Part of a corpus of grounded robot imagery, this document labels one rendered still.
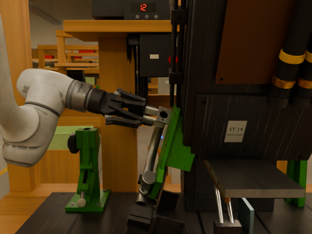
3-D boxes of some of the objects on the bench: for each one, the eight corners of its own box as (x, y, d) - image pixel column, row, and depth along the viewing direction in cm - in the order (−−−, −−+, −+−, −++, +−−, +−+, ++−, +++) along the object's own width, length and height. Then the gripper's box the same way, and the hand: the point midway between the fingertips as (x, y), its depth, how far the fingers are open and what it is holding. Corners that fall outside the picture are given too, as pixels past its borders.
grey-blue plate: (253, 264, 66) (256, 210, 64) (245, 264, 66) (248, 210, 64) (241, 241, 75) (243, 192, 73) (234, 241, 75) (236, 192, 73)
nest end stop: (146, 230, 77) (150, 224, 73) (126, 225, 77) (128, 218, 73) (147, 226, 78) (151, 219, 74) (127, 221, 78) (129, 214, 74)
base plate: (439, 273, 65) (440, 265, 65) (-14, 272, 66) (-15, 264, 66) (329, 197, 107) (330, 191, 107) (52, 196, 107) (52, 191, 107)
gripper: (80, 112, 74) (164, 135, 75) (98, 72, 83) (172, 93, 84) (81, 126, 80) (159, 147, 81) (98, 88, 89) (167, 107, 90)
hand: (155, 117), depth 82 cm, fingers closed on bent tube, 3 cm apart
